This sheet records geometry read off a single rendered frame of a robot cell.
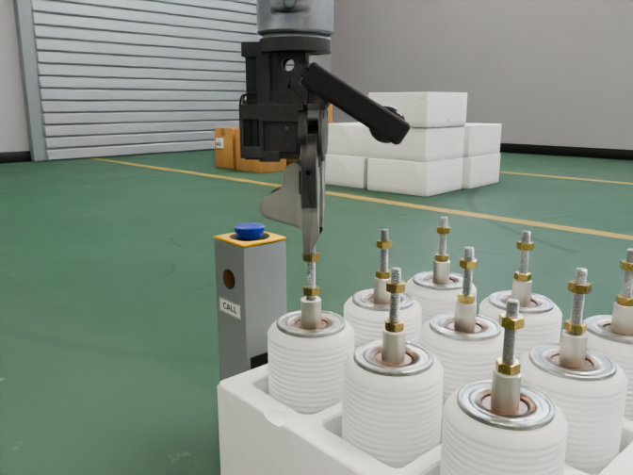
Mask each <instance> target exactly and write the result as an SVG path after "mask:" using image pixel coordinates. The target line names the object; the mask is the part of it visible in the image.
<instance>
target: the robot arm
mask: <svg viewBox="0 0 633 475"><path fill-rule="evenodd" d="M256 12H257V33H258V34H259V35H260V36H261V37H264V38H262V39H260V40H259V41H242V42H241V56H242V57H244V58H245V59H246V93H245V94H243V95H242V96H241V97H240V100H239V137H240V158H245V159H255V160H259V162H280V161H281V159H297V160H295V161H294V162H293V163H292V164H289V165H288V166H286V167H285V168H284V170H283V174H282V185H281V186H280V187H278V188H276V189H274V190H273V191H272V192H271V194H269V195H268V196H266V197H264V198H263V199H262V201H261V204H260V210H261V213H262V214H263V216H264V217H266V218H267V219H270V220H273V221H278V222H282V223H285V224H288V225H292V226H295V227H298V228H300V229H302V240H303V250H304V254H310V253H311V252H312V251H313V249H314V247H315V245H316V244H317V241H318V239H319V236H320V234H321V233H322V231H323V222H324V203H325V178H326V154H327V152H328V140H329V122H328V109H327V108H328V107H329V105H330V103H331V104H332V105H334V106H336V107H338V108H339V109H341V110H342V111H344V112H345V113H347V114H348V115H350V117H352V118H353V119H355V120H357V121H358V122H360V123H362V124H363V125H365V126H366V127H368V128H369V132H370V134H371V136H372V137H373V138H374V139H375V140H377V141H379V142H381V143H389V144H390V143H393V144H395V145H399V144H401V143H402V141H403V140H404V138H405V136H406V135H407V133H408V132H409V130H410V125H409V123H407V122H406V121H405V120H406V119H405V118H404V115H403V114H402V112H401V111H400V110H399V109H397V108H396V107H393V106H382V105H380V104H379V103H377V102H376V101H374V100H373V99H371V98H369V97H368V96H366V95H365V94H363V93H362V92H360V91H359V90H357V89H355V88H354V87H353V86H351V85H350V84H348V83H347V82H345V81H344V80H342V79H341V78H339V77H338V76H336V75H335V74H333V73H331V72H329V71H328V70H326V69H325V68H323V67H322V66H320V65H319V64H317V63H316V62H313V63H312V64H311V63H309V56H320V55H328V54H331V53H332V40H331V39H328V38H327V37H330V36H331V35H332V34H333V0H256ZM291 59H293V61H294V68H293V69H292V70H291V71H288V70H287V69H286V63H287V61H289V60H291ZM245 96H247V100H244V98H245ZM242 98H243V99H242ZM241 101H242V105H241Z"/></svg>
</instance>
